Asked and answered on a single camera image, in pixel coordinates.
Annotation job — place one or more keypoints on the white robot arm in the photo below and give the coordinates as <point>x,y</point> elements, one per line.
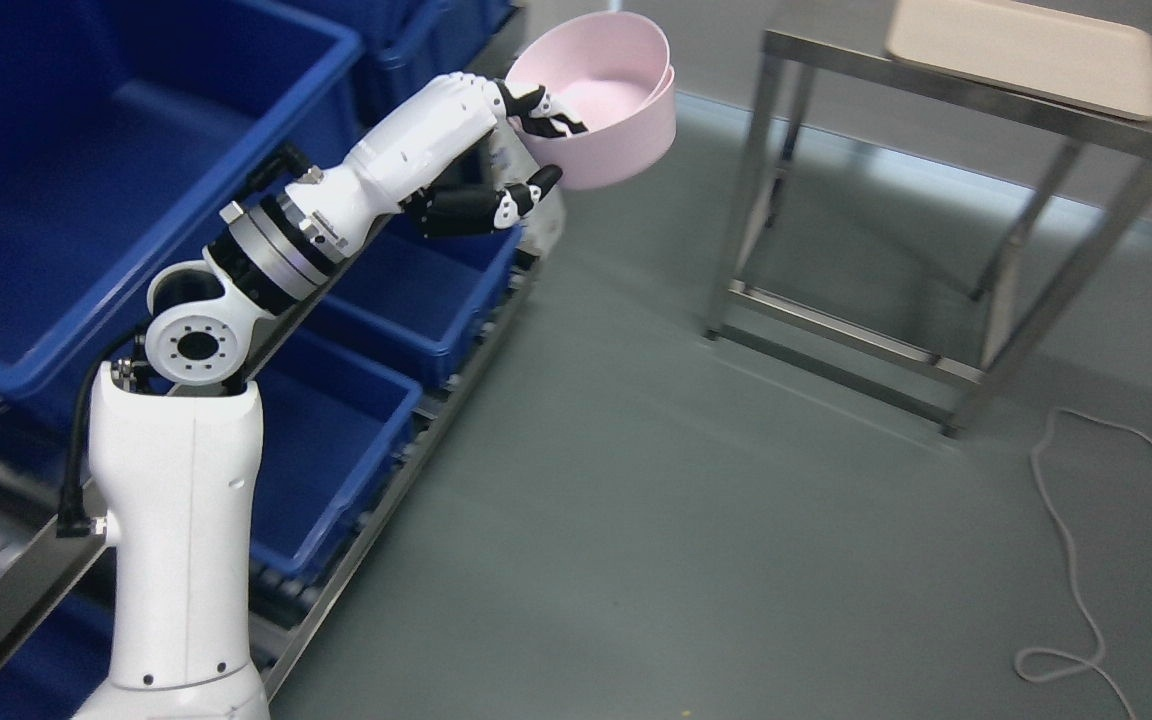
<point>174,442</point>

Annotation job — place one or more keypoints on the large blue bin top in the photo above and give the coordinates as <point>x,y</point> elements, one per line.
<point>124,126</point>

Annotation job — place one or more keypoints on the blue bin lower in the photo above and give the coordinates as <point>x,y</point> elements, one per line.
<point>334,424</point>

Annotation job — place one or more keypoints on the stainless steel table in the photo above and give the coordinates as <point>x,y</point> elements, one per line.
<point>879,292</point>

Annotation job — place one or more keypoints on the pink bowl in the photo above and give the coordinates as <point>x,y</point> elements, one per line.
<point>629,130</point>
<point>606,65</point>

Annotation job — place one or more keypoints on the blue bin middle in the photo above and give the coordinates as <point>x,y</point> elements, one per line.
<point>416,304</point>

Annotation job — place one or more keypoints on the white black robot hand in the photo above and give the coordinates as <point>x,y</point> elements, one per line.
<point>394,167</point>

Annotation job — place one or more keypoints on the blue bin back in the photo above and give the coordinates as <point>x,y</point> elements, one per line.
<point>406,43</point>

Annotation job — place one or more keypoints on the cream plastic tray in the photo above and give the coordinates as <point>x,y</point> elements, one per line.
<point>1073,59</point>

